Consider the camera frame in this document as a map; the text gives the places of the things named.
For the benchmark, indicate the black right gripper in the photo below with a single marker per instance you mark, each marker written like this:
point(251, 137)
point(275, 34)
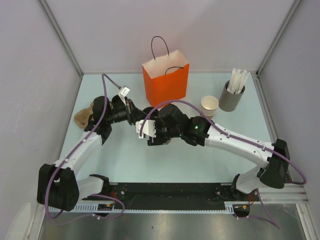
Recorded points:
point(158, 140)

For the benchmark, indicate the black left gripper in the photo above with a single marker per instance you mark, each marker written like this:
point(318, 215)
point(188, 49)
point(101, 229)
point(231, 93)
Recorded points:
point(132, 113)

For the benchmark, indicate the orange paper bag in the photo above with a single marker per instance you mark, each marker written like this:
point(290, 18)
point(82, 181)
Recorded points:
point(166, 77)

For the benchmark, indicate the brown pulp cup carrier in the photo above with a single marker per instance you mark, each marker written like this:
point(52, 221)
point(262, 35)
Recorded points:
point(81, 118)

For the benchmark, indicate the single brown paper cup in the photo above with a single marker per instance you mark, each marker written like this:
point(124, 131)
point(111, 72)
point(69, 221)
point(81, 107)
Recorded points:
point(168, 142)

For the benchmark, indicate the single black cup lid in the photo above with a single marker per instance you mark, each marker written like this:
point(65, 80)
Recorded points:
point(154, 114)

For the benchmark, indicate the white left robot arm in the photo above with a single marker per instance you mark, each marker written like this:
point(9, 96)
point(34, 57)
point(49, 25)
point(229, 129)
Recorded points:
point(57, 183)

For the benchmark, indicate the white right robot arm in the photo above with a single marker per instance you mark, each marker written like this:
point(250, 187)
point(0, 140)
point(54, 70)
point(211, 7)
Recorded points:
point(270, 171)

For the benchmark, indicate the black lid stack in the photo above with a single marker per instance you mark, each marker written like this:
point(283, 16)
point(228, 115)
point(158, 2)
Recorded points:
point(117, 102)

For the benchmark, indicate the stacked brown paper cups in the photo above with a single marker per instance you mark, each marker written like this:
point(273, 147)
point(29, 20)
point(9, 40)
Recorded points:
point(209, 106)

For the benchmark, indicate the grey straw holder tube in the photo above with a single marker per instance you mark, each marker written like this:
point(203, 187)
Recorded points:
point(229, 101)

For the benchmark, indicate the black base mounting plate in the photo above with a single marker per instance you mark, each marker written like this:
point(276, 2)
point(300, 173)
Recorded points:
point(175, 195)

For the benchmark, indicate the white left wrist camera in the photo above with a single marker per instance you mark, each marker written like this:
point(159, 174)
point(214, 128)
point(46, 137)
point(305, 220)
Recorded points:
point(123, 92)

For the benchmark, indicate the white slotted cable duct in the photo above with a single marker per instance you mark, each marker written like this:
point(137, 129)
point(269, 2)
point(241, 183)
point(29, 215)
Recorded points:
point(108, 207)

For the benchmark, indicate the aluminium frame rail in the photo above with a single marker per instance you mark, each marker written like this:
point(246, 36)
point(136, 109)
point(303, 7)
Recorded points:
point(290, 194)

